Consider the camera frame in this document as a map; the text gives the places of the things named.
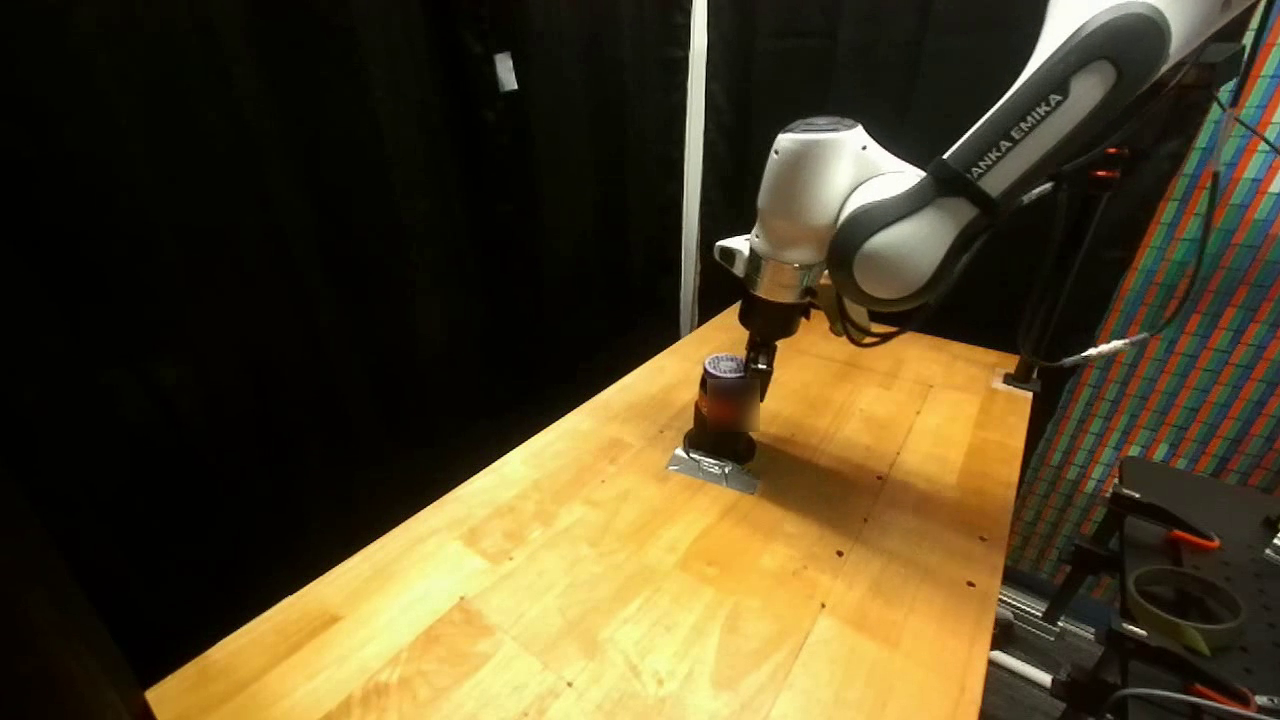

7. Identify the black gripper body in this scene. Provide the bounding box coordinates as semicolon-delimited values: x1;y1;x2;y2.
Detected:
741;297;806;401

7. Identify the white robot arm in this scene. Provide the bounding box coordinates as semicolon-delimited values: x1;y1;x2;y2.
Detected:
716;0;1258;403

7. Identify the silver tape patch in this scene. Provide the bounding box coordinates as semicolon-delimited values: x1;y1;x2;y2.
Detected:
669;446;760;494

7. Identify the white vertical pole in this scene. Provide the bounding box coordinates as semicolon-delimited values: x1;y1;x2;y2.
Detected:
679;0;713;331

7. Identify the orange black left clamp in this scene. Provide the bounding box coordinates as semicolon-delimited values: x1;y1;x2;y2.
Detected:
1107;482;1225;550

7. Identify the orange black clamp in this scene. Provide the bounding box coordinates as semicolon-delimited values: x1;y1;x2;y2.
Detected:
1106;623;1258;712
1107;482;1225;550

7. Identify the colourful woven panel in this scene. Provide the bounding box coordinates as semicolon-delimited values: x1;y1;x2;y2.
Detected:
1010;10;1280;576

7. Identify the orange black right clamp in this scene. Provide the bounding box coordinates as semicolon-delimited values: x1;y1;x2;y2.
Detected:
1106;623;1258;712

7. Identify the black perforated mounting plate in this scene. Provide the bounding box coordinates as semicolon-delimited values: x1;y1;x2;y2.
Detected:
1072;455;1280;720

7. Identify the black cable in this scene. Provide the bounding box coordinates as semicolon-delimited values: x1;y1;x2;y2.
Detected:
1024;77;1280;377

